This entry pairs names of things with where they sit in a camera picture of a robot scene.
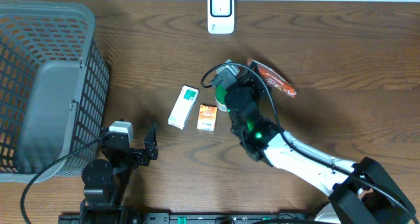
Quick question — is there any red snack bag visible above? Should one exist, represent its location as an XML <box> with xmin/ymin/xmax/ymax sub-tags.
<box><xmin>247</xmin><ymin>58</ymin><xmax>297</xmax><ymax>98</ymax></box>

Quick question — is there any green lid jar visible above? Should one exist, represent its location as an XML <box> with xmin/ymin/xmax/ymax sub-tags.
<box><xmin>215</xmin><ymin>85</ymin><xmax>228</xmax><ymax>112</ymax></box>

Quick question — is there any white green carton box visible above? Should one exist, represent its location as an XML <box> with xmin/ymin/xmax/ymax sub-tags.
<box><xmin>168</xmin><ymin>85</ymin><xmax>200</xmax><ymax>129</ymax></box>

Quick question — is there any small orange box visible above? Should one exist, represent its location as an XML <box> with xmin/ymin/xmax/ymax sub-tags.
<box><xmin>197</xmin><ymin>104</ymin><xmax>217</xmax><ymax>131</ymax></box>

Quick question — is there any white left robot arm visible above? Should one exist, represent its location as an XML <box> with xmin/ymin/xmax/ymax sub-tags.
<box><xmin>79</xmin><ymin>120</ymin><xmax>158</xmax><ymax>224</ymax></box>

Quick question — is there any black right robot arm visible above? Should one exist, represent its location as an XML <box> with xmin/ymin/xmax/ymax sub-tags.
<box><xmin>209</xmin><ymin>62</ymin><xmax>419</xmax><ymax>223</ymax></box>

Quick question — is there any grey plastic shopping basket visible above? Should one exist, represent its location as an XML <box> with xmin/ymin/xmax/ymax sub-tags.
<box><xmin>1</xmin><ymin>0</ymin><xmax>110</xmax><ymax>183</ymax></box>

